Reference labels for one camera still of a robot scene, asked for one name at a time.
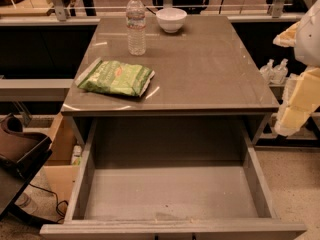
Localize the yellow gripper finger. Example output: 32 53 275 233
273 22 300 47
274 66 320 136

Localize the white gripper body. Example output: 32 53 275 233
294 0 320 66

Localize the clear plastic water bottle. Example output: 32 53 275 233
126 0 146 56

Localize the clear pump bottle right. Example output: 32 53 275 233
270 58 288 84

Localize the clear pump bottle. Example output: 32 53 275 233
270 58 288 84
259 59 274 83

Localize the clear pump bottle left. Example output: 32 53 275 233
259 59 274 83

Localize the grey cabinet with top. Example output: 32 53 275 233
61 16 278 141

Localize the open grey top drawer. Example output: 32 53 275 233
41 116 306 240

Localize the white ceramic bowl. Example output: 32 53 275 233
156 8 187 33

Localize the green chip bag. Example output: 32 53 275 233
75 58 155 97

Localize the grey metal railing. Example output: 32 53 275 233
0 0 304 26

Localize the cardboard box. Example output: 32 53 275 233
44 113 78 201

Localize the dark chair with brown seat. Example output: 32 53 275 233
0 114 53 227

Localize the black cable on floor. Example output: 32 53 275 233
28 183 70 224

